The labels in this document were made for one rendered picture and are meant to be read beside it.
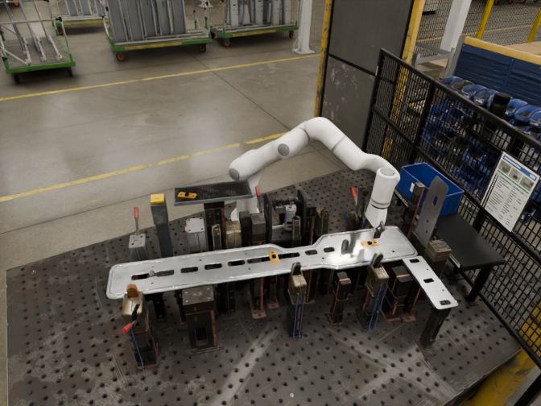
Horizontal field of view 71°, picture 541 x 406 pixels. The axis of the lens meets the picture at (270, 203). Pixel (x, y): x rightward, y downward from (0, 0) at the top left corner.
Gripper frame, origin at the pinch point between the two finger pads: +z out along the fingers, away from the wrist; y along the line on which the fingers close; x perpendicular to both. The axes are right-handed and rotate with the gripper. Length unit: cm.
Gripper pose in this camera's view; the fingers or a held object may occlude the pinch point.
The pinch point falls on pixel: (372, 229)
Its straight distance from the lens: 182.9
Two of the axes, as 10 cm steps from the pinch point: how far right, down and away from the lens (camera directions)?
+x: 9.7, -1.0, 2.0
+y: 2.2, 5.9, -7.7
